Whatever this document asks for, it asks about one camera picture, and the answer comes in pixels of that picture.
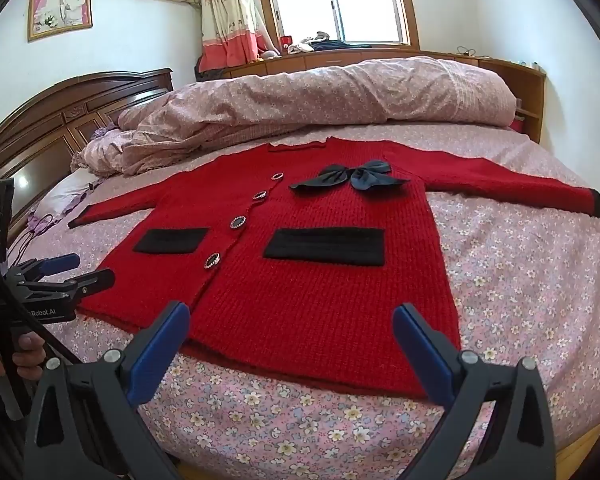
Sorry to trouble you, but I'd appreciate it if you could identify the pink patterned quilt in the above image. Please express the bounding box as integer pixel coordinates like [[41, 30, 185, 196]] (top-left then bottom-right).
[[70, 56, 519, 179]]

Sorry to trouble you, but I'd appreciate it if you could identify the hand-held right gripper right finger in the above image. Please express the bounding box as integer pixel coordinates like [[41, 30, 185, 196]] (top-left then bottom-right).
[[391, 302, 556, 480]]

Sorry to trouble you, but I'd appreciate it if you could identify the person's left hand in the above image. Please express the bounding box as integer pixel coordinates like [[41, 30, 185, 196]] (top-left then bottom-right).
[[11, 335, 47, 383]]

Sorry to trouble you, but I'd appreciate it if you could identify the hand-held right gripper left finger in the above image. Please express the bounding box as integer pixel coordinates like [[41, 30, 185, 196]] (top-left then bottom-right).
[[22, 301, 191, 480]]

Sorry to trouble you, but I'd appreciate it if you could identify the dark wooden headboard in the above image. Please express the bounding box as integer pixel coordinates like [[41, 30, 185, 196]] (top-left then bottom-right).
[[0, 67, 174, 247]]

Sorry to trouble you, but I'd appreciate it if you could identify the wooden framed window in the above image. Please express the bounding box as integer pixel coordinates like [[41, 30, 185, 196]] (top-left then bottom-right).
[[250, 0, 421, 54]]

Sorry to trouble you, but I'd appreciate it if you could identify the dark cloth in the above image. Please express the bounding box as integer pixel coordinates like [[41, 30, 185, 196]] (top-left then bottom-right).
[[312, 38, 376, 52]]

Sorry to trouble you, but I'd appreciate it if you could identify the red knit cardigan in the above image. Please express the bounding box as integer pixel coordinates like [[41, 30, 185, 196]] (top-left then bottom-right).
[[68, 137, 600, 401]]

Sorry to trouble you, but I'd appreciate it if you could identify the cream and red curtain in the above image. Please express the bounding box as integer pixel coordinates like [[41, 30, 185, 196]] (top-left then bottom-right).
[[198, 0, 261, 74]]

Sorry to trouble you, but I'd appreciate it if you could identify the framed wedding photo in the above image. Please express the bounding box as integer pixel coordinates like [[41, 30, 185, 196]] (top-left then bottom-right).
[[27, 0, 94, 44]]

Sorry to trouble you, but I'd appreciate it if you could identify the pink floral bed sheet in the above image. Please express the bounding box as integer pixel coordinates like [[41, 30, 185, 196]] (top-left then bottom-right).
[[10, 125, 600, 480]]

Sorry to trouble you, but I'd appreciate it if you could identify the purple and white pillow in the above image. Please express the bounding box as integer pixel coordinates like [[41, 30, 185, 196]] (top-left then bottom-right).
[[29, 169, 97, 222]]

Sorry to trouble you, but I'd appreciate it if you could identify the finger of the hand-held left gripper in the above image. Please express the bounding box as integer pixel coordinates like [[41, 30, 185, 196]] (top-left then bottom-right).
[[7, 253, 81, 281], [20, 268, 116, 306]]

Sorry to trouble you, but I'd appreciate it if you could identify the black fabric bow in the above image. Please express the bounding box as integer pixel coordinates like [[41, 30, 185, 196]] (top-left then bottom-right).
[[289, 160, 411, 196]]

